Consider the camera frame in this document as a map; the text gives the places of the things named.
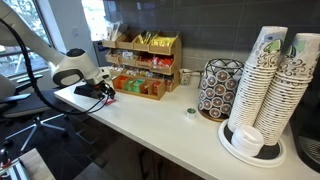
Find printed paper cup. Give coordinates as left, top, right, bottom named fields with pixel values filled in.
left=179, top=68, right=194, bottom=86

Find yellow sachets pile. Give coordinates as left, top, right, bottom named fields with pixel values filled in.
left=150, top=35, right=176, bottom=48
left=138, top=31, right=154, bottom=45

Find round white tray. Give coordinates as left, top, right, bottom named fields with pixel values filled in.
left=217, top=118, right=288, bottom=169

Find wrapped stir sticks bundle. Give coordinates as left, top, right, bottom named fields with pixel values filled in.
left=105, top=21, right=123, bottom=43

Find tall paper cup stack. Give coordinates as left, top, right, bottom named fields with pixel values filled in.
left=253, top=32, right=320, bottom=147
left=227, top=25, right=289, bottom=134

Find wooden compartment case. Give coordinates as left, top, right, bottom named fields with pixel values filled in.
left=112, top=73, right=167, bottom=101

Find single green-lid coffee pod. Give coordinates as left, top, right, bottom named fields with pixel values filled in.
left=185, top=107, right=198, bottom=120

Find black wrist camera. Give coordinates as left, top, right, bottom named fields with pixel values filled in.
left=73, top=84, right=101, bottom=100

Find orange sachets stack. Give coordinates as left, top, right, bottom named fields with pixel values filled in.
left=151, top=80, right=163, bottom=96
left=116, top=75, right=130, bottom=90

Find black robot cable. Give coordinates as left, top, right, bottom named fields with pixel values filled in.
left=0, top=18, right=112, bottom=116

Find green sachets stack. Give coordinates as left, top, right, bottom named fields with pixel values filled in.
left=132, top=78, right=146, bottom=94
left=124, top=79, right=136, bottom=92

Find wire coffee pod holder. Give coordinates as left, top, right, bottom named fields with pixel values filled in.
left=197, top=58, right=245, bottom=123

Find tiered wooden organizer rack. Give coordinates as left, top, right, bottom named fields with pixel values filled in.
left=101, top=29, right=183, bottom=94

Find light wooden cart top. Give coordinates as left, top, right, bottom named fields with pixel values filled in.
left=0, top=148, right=57, bottom=180

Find white cup lids stack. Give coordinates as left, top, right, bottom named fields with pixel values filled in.
left=230, top=124, right=265, bottom=157

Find black coffee machine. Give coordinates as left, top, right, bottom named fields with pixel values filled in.
left=289, top=76, right=320, bottom=174

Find white sachets in rack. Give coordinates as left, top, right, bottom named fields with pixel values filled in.
left=120, top=49, right=135, bottom=62

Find red sachets pile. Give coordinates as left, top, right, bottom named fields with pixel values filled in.
left=151, top=55, right=175, bottom=69

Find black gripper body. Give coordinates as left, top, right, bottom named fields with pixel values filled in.
left=87, top=79, right=108, bottom=96

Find black office chair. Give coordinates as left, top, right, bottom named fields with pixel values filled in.
left=0, top=73, right=69, bottom=153

